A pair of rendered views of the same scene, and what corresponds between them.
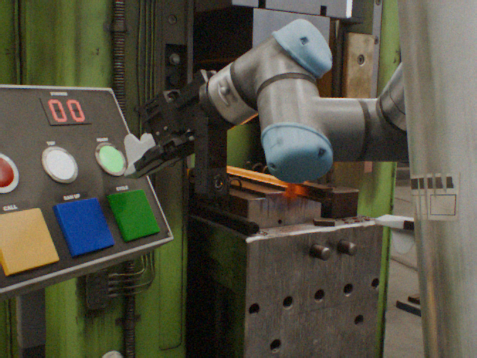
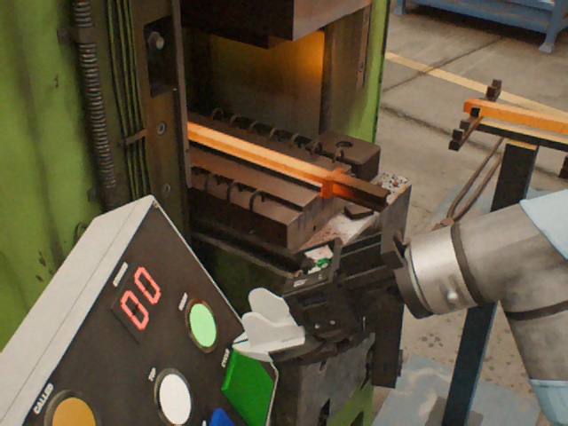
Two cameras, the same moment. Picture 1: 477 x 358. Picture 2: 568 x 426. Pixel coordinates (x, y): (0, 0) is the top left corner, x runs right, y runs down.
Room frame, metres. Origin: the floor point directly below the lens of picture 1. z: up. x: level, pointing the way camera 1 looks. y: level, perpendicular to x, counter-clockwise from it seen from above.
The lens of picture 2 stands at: (0.38, 0.34, 1.59)
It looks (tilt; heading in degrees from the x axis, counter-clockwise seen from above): 34 degrees down; 336
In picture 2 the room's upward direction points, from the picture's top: 2 degrees clockwise
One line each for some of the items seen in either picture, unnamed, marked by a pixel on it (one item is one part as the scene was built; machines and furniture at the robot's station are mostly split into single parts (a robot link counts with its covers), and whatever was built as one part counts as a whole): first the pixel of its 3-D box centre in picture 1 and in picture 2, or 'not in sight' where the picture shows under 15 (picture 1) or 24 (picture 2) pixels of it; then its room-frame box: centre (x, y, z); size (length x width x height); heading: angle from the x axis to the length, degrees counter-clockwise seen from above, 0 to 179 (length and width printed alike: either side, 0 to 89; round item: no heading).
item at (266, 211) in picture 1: (234, 191); (220, 170); (1.40, 0.01, 0.96); 0.42 x 0.20 x 0.09; 33
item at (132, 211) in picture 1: (132, 215); (245, 386); (0.87, 0.16, 1.01); 0.07 x 0.05 x 0.07; 148
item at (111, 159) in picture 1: (111, 159); (201, 325); (0.89, 0.20, 1.09); 0.05 x 0.03 x 0.04; 123
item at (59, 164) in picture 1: (59, 165); (174, 399); (0.81, 0.25, 1.09); 0.05 x 0.03 x 0.04; 123
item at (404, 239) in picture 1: (402, 236); not in sight; (0.91, -0.27, 0.98); 0.09 x 0.03 x 0.06; 69
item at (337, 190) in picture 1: (329, 199); (342, 160); (1.37, -0.22, 0.95); 0.12 x 0.08 x 0.06; 33
